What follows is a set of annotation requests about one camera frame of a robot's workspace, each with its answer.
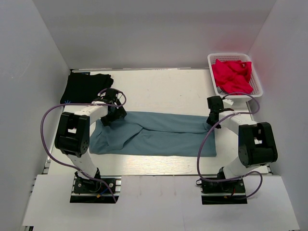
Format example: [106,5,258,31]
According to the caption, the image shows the teal blue t-shirt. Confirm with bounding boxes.
[90,112,217,157]

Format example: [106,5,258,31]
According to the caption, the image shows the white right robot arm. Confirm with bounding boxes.
[206,96,278,192]

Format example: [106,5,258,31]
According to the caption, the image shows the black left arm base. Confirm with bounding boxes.
[70,172,122,204]

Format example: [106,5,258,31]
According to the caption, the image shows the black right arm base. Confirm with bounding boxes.
[196,179,247,205]

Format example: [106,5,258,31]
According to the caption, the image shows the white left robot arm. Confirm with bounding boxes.
[55,88,127,192]

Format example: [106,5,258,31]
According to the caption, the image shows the folded black t-shirt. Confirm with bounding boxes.
[60,72,114,104]

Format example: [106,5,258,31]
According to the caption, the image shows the crumpled red t-shirt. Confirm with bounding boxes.
[211,60,253,94]

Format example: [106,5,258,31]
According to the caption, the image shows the white plastic basket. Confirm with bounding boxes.
[207,53,263,103]

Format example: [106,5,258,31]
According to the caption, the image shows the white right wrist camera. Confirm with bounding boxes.
[222,99,234,108]

